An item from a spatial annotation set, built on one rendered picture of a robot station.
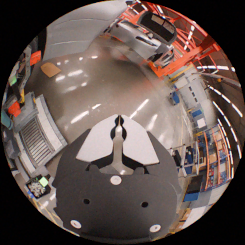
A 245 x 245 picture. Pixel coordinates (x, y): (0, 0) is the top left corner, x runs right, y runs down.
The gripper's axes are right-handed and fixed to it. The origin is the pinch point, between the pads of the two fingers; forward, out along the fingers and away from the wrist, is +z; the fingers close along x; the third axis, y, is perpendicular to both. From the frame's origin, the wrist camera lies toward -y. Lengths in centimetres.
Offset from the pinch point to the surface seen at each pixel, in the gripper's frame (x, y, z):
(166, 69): 150, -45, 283
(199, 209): 395, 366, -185
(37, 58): -55, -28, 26
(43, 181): -39, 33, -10
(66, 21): -39, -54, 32
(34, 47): -59, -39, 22
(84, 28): -33, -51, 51
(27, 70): -64, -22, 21
